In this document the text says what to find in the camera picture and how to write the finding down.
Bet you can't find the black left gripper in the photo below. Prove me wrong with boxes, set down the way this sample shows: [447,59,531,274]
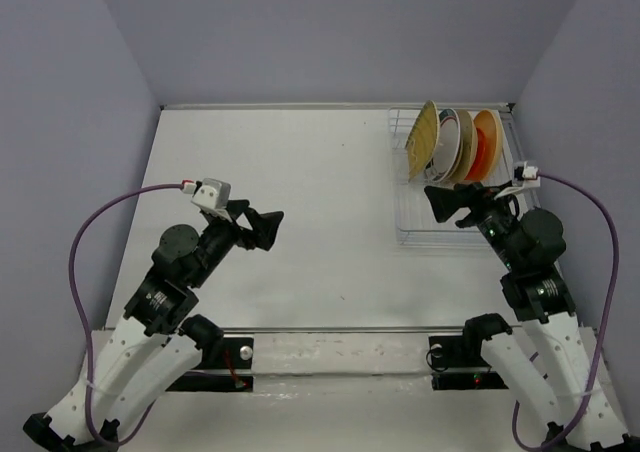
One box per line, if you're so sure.
[191,198,285,287]

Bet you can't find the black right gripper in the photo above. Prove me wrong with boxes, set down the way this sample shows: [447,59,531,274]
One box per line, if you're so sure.
[423,178,523,269]

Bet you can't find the beige bird plate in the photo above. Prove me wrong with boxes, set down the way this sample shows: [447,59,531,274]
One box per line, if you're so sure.
[448,109,478,184]

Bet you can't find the orange plate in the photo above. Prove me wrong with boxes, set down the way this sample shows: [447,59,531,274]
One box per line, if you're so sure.
[464,127,495,182]

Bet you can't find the woven bamboo tray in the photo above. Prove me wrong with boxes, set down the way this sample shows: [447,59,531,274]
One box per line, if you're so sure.
[405,100,440,181]

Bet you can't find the green rimmed white plate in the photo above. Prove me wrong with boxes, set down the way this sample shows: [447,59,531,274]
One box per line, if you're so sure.
[424,109,461,183]

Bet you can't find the small beige plate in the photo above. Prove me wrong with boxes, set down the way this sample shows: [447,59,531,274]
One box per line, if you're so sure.
[473,109,504,180]

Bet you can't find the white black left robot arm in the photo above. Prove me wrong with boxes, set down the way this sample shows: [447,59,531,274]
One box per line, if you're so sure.
[23,200,284,451]

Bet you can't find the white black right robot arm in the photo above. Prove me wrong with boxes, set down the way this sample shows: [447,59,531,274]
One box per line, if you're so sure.
[424,183,639,451]

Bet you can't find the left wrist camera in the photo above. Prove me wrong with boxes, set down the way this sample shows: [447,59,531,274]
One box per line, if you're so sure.
[191,178,231,221]

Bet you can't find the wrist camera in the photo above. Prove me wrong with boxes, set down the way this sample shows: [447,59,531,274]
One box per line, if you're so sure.
[496,161,541,198]
[191,178,231,221]

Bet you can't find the white wire dish rack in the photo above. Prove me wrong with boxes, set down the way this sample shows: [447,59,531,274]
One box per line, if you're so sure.
[388,106,539,248]

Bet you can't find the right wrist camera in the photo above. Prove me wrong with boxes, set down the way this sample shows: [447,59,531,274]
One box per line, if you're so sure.
[496,161,541,198]

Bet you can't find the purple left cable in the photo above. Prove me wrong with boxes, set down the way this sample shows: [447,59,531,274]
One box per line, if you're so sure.
[68,181,194,447]

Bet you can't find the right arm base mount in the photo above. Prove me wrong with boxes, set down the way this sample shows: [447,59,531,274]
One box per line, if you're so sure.
[425,334,508,392]

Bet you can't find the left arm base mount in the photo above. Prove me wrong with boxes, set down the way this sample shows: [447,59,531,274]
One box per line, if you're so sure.
[166,334,254,393]

